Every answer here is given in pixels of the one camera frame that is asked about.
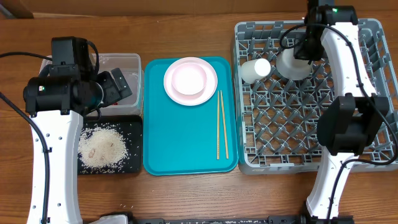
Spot grey bowl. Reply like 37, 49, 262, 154
276, 49, 313, 81

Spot pale green cup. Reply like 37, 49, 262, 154
241, 58, 271, 84

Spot white rice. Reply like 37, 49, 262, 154
78, 123, 130, 174

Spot pink bowl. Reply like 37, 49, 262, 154
172, 62, 206, 96

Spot wooden chopstick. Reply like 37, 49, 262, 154
220, 90, 229, 159
216, 91, 220, 160

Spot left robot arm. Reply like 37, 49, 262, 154
23, 37, 132, 223

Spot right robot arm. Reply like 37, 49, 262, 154
294, 1, 389, 223

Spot clear plastic bin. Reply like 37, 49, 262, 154
39, 53, 145, 116

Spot black plastic tray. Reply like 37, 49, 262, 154
78, 115, 143, 175

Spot grey dish rack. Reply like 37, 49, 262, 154
233, 19, 397, 175

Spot teal serving tray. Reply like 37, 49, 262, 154
143, 57, 239, 175

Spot pink plate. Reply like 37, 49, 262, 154
164, 57, 218, 106

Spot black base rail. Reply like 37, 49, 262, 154
99, 211, 355, 224

